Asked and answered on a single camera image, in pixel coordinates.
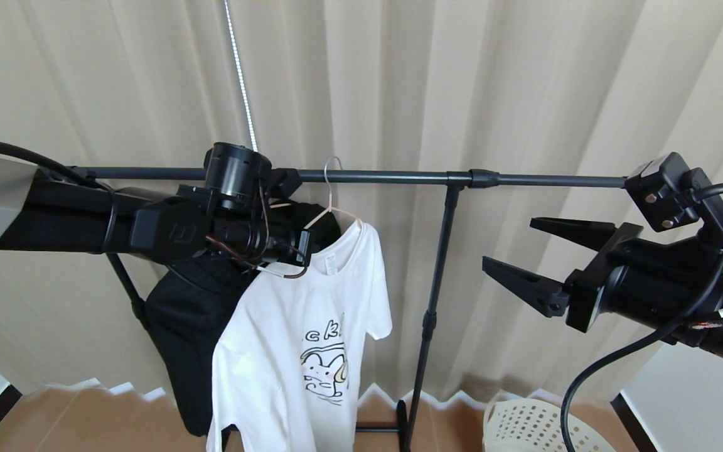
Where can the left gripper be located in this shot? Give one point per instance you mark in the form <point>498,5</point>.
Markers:
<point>255,238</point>

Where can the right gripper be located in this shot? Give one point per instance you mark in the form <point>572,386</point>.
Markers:
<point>650,282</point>

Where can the pink clothes hanger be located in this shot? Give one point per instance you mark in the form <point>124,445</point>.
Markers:
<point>281,204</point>
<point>330,198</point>

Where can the white printed T-shirt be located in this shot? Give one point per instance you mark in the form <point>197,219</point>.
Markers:
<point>286,326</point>

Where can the black shorts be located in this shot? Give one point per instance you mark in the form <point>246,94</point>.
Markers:
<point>186,339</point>

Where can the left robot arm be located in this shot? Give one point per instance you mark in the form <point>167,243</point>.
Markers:
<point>60,213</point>

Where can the black clothes rack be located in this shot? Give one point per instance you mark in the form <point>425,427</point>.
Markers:
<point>399,177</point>

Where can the white laundry basket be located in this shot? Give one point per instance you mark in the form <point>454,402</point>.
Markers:
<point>537,427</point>

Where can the beige curtain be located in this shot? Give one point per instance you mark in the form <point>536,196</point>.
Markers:
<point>493,81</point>

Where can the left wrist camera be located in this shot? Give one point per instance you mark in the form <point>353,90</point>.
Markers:
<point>283,183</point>

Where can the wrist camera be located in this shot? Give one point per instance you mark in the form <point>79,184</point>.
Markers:
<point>283,183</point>
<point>669,188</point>

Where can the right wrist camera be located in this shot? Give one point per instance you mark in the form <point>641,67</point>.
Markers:
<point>669,188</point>

